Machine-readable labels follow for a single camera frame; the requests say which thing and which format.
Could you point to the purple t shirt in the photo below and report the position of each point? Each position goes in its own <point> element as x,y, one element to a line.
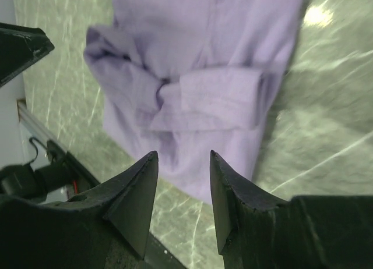
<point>187,77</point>

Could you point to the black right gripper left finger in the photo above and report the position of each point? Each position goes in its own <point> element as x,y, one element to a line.
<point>104,227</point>

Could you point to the aluminium frame rail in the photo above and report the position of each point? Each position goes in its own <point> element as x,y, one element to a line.
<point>32,124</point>

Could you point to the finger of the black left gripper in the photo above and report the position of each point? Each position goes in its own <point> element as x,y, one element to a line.
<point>21,47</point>

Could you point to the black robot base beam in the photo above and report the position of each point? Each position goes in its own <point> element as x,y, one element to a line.
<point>63,178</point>

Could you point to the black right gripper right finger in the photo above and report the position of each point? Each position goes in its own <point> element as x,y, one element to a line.
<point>255,229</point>

